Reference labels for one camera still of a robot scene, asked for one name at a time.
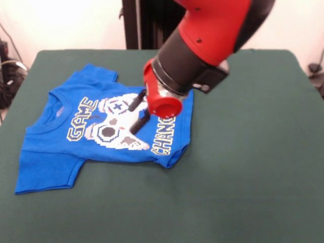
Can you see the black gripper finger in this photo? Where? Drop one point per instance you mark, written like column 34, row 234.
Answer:
column 136, row 100
column 138, row 124

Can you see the black chair base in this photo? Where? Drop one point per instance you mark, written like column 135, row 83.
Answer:
column 315, row 67

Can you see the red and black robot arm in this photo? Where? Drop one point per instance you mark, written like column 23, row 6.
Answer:
column 215, row 38

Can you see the dark green table cloth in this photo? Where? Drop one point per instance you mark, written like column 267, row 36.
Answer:
column 253, row 152

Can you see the blue printed t-shirt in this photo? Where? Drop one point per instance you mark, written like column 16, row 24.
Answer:
column 45, row 164

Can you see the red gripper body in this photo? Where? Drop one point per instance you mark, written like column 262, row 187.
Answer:
column 157, row 96

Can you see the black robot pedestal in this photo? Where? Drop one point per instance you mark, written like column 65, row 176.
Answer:
column 149, row 25

